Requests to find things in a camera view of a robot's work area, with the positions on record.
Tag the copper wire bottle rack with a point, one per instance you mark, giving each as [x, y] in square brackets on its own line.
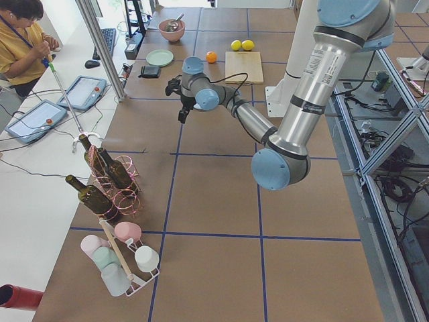
[128, 205]

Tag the aluminium frame rail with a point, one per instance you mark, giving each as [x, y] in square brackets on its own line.
[379, 125]

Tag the yellow lemon near board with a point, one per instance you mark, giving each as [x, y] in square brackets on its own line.
[247, 45]

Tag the green wine bottle back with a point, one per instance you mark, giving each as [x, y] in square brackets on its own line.
[92, 157]

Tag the wooden cutting board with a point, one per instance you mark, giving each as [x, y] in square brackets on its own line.
[238, 63]

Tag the reacher grabber stick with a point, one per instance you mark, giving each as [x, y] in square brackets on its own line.
[79, 126]

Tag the metal scoop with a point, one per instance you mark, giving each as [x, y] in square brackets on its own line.
[173, 25]

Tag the dark grey folded cloth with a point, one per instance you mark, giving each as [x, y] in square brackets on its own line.
[149, 71]

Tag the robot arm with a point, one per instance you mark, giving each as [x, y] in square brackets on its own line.
[341, 29]
[415, 69]

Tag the light grey cup bottom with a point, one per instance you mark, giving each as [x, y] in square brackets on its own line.
[115, 279]

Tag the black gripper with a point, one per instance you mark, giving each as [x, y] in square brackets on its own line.
[186, 103]

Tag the aluminium frame post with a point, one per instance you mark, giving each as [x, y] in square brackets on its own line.
[89, 17]

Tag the orange fruit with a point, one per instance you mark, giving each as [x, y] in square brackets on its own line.
[211, 57]

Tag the blue teach pendant far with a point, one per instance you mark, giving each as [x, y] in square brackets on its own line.
[85, 91]

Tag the green wine bottle middle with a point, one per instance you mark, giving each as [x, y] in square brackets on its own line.
[116, 171]

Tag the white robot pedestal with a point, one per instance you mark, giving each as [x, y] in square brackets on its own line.
[278, 97]

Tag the person in yellow shirt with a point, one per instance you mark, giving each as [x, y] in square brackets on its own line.
[25, 47]

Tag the blue teach pendant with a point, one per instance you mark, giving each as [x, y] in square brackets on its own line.
[37, 122]
[85, 91]

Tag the wooden rack handle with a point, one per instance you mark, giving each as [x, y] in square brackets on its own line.
[108, 229]

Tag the pink bowl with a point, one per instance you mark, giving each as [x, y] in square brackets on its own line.
[171, 35]

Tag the red cylinder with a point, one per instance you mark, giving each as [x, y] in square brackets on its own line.
[17, 297]

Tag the blue teach pendant near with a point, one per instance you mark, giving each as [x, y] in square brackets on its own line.
[37, 122]

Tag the white wire cup rack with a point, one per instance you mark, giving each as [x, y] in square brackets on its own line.
[141, 279]

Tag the mint green cup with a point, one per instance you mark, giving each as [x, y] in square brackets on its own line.
[103, 256]

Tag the green wine bottle front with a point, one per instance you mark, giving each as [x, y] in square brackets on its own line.
[94, 199]

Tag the pink cup top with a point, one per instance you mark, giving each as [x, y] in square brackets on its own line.
[127, 230]

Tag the light green plate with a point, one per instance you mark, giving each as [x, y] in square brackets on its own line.
[160, 58]

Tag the pale pink cup left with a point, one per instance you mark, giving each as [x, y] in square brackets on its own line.
[91, 243]

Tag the white cup right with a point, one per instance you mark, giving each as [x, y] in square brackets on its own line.
[147, 259]

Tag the green wine bottle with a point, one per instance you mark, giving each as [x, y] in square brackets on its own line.
[92, 157]
[94, 199]
[116, 171]

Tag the light blue plate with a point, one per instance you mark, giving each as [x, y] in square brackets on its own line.
[198, 107]

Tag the black computer mouse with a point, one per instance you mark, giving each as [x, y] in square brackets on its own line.
[89, 64]

